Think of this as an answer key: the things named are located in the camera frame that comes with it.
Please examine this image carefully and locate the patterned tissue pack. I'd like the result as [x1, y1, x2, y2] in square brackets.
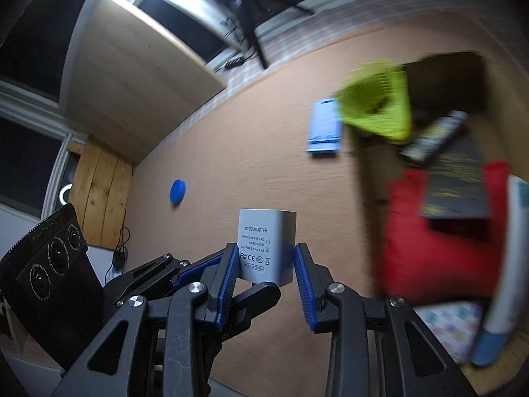
[413, 300, 486, 365]

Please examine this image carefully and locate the white window frame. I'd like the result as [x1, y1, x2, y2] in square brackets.
[0, 78, 87, 216]

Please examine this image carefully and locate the black power cable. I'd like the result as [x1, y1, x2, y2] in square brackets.
[221, 17, 257, 63]

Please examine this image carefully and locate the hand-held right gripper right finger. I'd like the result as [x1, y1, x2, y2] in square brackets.
[293, 242, 478, 397]

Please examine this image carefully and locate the checked bed sheet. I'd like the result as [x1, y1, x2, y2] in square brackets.
[207, 0, 492, 87]

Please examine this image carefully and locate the black floor cable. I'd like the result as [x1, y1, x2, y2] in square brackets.
[105, 225, 133, 282]

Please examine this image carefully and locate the white charger adapter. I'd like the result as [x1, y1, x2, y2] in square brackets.
[238, 209, 298, 287]

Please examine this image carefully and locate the blue round lid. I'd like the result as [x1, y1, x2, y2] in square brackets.
[169, 179, 186, 205]

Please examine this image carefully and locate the blue-capped marker pen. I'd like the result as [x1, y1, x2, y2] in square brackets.
[399, 110, 468, 169]

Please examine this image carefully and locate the yellow shuttlecock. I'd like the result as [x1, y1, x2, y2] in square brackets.
[336, 59, 413, 140]

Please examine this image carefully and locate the light wooden panel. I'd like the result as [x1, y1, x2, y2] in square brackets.
[64, 0, 228, 162]

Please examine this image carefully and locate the black tripod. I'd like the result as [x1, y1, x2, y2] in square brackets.
[223, 0, 327, 70]

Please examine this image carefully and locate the red fabric pouch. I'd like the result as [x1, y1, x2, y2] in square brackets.
[374, 160, 510, 302]

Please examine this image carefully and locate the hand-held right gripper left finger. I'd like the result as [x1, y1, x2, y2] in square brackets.
[50, 243, 242, 397]

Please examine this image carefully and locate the white lotion tube blue cap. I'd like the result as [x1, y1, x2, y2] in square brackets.
[471, 174, 529, 367]

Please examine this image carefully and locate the pine wood board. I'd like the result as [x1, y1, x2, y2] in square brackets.
[70, 138, 135, 249]

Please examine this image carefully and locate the black card gold print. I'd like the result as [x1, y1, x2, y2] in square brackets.
[417, 132, 492, 232]

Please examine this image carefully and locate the blue phone stand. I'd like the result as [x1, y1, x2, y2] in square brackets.
[306, 97, 344, 155]

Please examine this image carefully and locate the cardboard box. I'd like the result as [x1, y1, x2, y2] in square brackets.
[349, 52, 517, 381]

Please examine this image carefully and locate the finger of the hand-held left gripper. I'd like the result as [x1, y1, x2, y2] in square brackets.
[220, 281, 282, 336]
[105, 252, 226, 309]

